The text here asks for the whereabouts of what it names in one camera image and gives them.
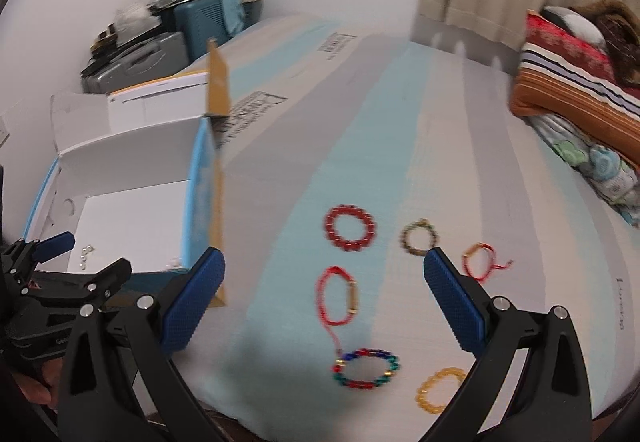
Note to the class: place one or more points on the white wall socket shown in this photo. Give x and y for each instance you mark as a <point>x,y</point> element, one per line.
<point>3,132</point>

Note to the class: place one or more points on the orange striped pillow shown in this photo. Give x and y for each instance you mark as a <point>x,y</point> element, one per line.
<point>565,99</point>

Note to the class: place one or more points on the teal towel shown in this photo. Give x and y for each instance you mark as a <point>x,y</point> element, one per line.
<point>232,9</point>

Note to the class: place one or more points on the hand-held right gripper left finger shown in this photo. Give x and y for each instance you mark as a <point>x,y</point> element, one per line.
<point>195,302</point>

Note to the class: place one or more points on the grey suitcase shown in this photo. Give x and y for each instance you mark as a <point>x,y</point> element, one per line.
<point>145,57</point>

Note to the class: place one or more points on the dark small boxes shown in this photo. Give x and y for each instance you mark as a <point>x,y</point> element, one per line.
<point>105,38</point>

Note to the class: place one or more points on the red patterned pillow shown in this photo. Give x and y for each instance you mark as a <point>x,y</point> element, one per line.
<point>565,42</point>

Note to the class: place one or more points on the striped bed mattress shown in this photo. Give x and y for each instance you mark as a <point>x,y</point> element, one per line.
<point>450,147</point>

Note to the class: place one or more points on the brown fur blanket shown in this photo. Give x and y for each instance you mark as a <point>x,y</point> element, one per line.
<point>617,32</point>

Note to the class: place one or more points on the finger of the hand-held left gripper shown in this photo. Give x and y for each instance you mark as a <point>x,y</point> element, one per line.
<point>55,244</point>
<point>107,277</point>

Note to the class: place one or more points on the teal suitcase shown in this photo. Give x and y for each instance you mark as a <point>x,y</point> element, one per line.
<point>200,22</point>

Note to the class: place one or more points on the person's left hand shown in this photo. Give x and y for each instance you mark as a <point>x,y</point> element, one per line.
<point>35,389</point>

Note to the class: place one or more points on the black and white plush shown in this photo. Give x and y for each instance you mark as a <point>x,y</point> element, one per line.
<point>575,22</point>

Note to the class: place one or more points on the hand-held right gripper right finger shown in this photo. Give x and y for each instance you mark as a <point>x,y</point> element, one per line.
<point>452,302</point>

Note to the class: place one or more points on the white pearl beads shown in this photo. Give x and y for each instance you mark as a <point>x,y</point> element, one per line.
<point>85,257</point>

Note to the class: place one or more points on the clear plastic bag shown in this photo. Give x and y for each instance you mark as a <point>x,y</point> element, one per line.
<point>136,17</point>

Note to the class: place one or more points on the white cardboard box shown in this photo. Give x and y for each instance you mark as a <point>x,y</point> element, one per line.
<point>130,162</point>

